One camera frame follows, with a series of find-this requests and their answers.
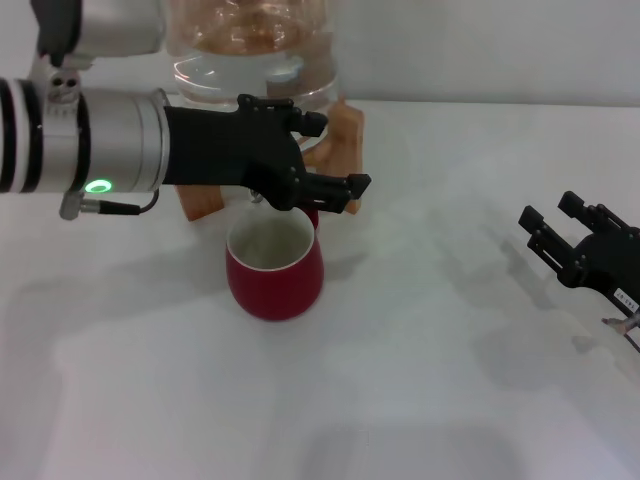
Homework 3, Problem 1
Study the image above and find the wooden jar stand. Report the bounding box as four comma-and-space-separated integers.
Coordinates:
174, 97, 366, 222

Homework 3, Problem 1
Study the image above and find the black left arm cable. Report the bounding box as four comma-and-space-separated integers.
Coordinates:
59, 189, 161, 221

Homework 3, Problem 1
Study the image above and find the red ceramic cup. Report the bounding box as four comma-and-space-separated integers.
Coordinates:
224, 205, 326, 322

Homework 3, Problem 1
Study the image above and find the clear glass water jar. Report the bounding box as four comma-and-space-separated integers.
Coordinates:
160, 0, 345, 151

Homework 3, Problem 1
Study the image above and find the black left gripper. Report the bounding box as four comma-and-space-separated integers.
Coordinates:
162, 93, 374, 215

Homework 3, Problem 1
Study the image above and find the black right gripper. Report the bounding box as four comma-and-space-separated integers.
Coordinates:
518, 189, 640, 314

